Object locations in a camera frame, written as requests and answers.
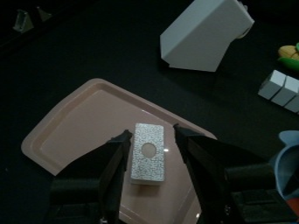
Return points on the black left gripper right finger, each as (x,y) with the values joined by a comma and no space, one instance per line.
(218,175)

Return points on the light blue toy bowl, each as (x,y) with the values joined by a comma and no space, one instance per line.
(287,163)

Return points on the white angular toy box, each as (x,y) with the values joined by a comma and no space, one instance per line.
(202,38)

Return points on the small grey metal bracket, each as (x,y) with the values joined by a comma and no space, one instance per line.
(43,14)
(22,22)

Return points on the white segmented block toy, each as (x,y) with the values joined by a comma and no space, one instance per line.
(278,87)

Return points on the yellow green toy corn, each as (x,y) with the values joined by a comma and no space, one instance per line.
(288,52)

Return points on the white speckled rice block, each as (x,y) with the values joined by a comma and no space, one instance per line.
(144,170)

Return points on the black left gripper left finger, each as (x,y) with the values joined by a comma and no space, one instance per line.
(98,175)

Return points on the pink plastic tray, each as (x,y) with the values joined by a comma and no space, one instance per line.
(86,122)

